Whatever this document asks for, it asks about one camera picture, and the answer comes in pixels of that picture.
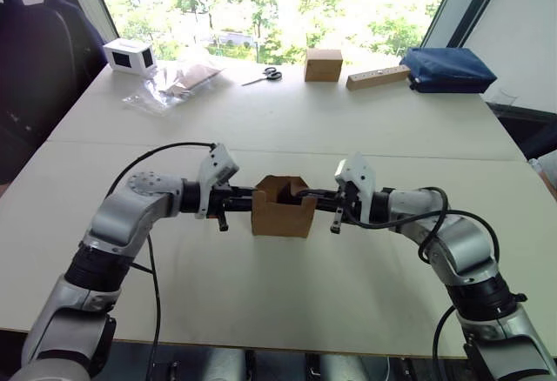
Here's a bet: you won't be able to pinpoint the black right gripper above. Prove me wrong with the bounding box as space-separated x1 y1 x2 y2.
298 180 364 235

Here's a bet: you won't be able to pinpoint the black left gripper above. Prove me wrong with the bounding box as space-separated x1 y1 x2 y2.
207 184 258 232

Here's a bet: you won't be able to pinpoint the small cardboard box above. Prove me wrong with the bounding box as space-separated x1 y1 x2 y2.
251 175 318 239

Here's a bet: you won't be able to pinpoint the clear bag with cardboard pieces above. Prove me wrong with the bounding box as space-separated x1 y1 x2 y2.
157 62 228 100

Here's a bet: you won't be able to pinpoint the closed cardboard box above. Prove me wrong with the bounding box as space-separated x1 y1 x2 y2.
303 48 345 84

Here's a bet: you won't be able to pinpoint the white box with dark windows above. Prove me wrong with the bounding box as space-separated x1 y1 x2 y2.
103 37 157 77

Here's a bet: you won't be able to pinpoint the wooden block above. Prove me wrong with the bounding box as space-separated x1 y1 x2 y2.
346 64 412 92

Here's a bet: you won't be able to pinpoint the clear plastic bag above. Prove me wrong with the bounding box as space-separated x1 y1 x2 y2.
121 77 176 117

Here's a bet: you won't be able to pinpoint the blue fabric bag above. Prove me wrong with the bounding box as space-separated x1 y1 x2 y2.
399 46 499 95

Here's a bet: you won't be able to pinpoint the black office chair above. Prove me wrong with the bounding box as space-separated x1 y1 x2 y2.
0 0 111 184

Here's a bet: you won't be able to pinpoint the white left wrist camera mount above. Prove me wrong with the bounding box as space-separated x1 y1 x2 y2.
193 142 241 220

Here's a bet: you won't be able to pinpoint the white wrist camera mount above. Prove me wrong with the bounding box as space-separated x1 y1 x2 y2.
333 150 378 223
193 142 241 220

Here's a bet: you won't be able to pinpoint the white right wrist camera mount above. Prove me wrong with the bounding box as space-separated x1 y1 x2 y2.
333 150 378 223

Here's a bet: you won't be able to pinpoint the black-handled scissors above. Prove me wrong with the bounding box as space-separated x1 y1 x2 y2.
241 66 284 88

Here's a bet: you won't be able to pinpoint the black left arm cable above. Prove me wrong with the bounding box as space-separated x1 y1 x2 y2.
104 141 218 381

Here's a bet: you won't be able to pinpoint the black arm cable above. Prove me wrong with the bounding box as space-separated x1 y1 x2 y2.
346 186 502 381
104 141 218 381

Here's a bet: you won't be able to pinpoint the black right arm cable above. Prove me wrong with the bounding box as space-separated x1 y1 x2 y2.
346 186 502 381

